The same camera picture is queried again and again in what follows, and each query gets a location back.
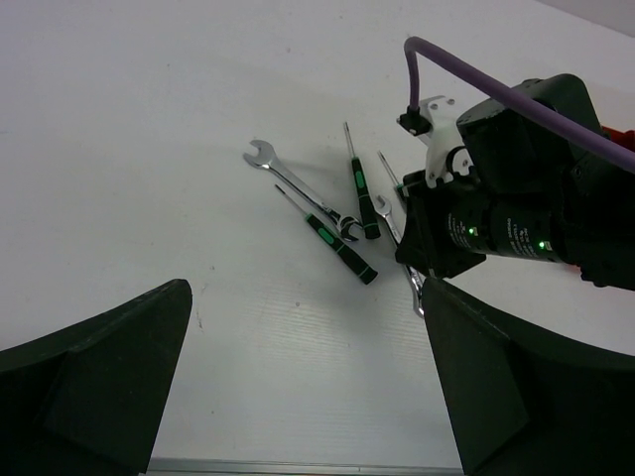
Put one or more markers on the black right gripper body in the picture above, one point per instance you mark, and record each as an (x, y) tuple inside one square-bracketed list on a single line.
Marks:
[(426, 244)]

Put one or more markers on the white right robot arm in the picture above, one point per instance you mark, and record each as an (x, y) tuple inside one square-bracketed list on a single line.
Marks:
[(496, 183)]

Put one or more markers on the silver wrench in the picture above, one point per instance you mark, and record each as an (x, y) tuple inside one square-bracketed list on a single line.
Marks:
[(267, 159), (383, 208)]

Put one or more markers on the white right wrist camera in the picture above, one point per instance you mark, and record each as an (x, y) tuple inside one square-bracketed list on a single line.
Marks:
[(433, 122)]

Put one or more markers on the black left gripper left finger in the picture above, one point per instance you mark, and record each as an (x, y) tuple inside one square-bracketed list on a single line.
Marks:
[(89, 399)]

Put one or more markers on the aluminium frame rail front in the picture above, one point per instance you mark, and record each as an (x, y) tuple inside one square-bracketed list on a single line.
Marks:
[(178, 466)]

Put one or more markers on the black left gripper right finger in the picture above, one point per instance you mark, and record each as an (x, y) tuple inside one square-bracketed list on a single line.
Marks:
[(523, 400)]

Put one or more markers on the red bottom drawer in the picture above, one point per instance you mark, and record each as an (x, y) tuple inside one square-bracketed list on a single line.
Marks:
[(625, 139)]

